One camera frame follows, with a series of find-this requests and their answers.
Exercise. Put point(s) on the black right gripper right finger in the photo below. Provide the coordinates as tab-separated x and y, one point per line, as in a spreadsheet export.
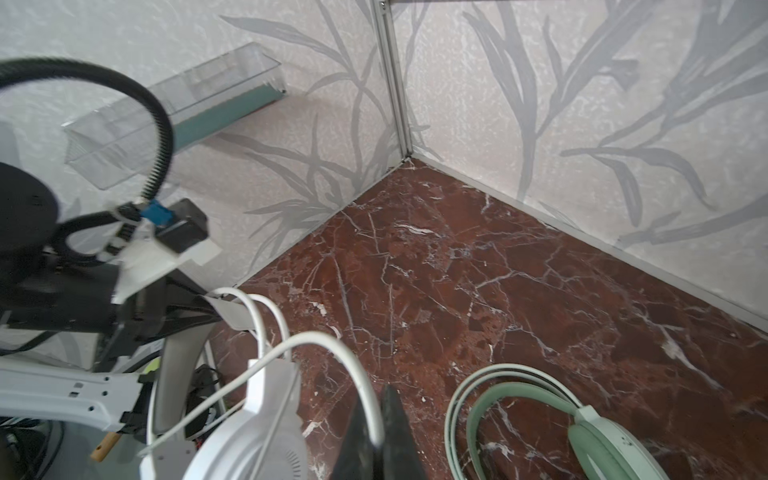
399	455

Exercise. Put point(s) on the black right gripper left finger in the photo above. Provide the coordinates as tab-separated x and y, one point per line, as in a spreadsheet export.
358	458

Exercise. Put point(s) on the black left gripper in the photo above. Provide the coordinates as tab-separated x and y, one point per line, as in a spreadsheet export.
168	306

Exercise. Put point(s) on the white over-ear headphones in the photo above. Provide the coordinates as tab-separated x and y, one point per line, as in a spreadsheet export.
261	438

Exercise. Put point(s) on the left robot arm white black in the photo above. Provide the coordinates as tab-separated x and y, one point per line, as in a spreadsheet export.
62	275

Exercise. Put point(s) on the mint green over-ear headphones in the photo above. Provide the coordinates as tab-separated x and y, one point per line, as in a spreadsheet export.
514	419

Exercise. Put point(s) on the clear plastic wall shelf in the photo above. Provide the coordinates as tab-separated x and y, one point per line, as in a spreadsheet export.
112	144

